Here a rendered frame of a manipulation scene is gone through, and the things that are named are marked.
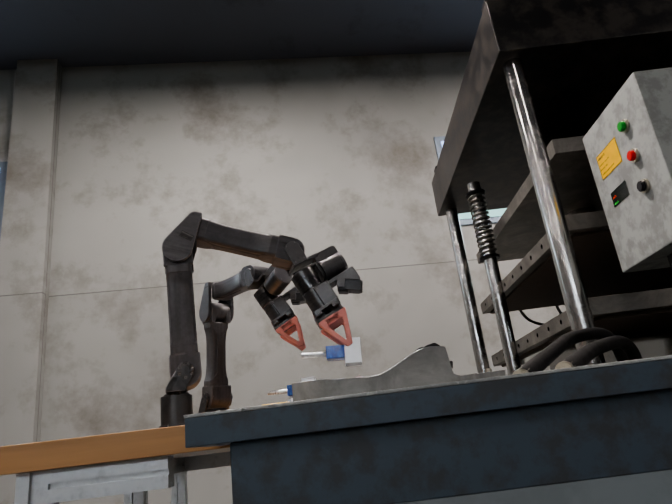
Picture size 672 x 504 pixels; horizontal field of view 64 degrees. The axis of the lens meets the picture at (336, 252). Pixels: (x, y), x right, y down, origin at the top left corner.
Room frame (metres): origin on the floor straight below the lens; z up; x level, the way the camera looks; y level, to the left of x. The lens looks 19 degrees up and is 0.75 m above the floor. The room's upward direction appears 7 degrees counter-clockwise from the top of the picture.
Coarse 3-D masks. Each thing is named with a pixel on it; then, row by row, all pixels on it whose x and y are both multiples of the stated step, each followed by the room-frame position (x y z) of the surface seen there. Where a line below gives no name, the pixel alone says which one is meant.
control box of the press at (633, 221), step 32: (640, 96) 1.08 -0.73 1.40; (608, 128) 1.23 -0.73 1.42; (640, 128) 1.11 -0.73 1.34; (608, 160) 1.28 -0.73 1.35; (640, 160) 1.15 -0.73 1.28; (608, 192) 1.32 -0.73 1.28; (640, 192) 1.19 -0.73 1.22; (608, 224) 1.37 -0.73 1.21; (640, 224) 1.23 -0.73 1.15; (640, 256) 1.27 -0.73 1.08
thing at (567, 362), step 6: (582, 348) 1.08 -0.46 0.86; (588, 348) 1.10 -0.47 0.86; (576, 354) 1.00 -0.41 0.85; (582, 354) 1.02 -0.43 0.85; (588, 354) 1.06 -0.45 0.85; (594, 354) 1.12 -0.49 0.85; (564, 360) 0.92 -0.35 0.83; (570, 360) 0.93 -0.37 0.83; (576, 360) 0.95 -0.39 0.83; (582, 360) 0.99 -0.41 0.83; (588, 360) 1.04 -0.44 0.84; (558, 366) 0.91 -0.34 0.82; (564, 366) 0.91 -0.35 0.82; (570, 366) 0.90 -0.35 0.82; (576, 366) 0.93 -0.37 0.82
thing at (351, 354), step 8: (352, 344) 1.18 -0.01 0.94; (360, 344) 1.18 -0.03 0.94; (312, 352) 1.20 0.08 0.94; (320, 352) 1.20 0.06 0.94; (328, 352) 1.18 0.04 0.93; (336, 352) 1.18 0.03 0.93; (344, 352) 1.18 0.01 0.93; (352, 352) 1.18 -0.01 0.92; (360, 352) 1.18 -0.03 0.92; (328, 360) 1.21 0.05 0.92; (336, 360) 1.22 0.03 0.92; (352, 360) 1.18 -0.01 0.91; (360, 360) 1.18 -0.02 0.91
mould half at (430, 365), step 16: (416, 352) 1.30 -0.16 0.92; (432, 352) 1.31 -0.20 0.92; (400, 368) 1.30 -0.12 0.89; (416, 368) 1.30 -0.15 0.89; (432, 368) 1.30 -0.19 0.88; (448, 368) 1.31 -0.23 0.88; (304, 384) 1.30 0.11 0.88; (320, 384) 1.30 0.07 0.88; (336, 384) 1.30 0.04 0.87; (352, 384) 1.30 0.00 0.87; (368, 384) 1.30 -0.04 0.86; (384, 384) 1.30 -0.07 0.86; (400, 384) 1.30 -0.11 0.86; (416, 384) 1.30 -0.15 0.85
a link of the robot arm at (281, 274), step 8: (248, 272) 1.48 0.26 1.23; (272, 272) 1.42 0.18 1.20; (280, 272) 1.42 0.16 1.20; (248, 280) 1.48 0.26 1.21; (256, 280) 1.47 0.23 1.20; (264, 280) 1.48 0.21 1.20; (272, 280) 1.42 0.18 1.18; (280, 280) 1.41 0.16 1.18; (288, 280) 1.43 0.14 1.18; (248, 288) 1.49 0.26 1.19; (256, 288) 1.50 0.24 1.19; (272, 288) 1.43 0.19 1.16; (280, 288) 1.43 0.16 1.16
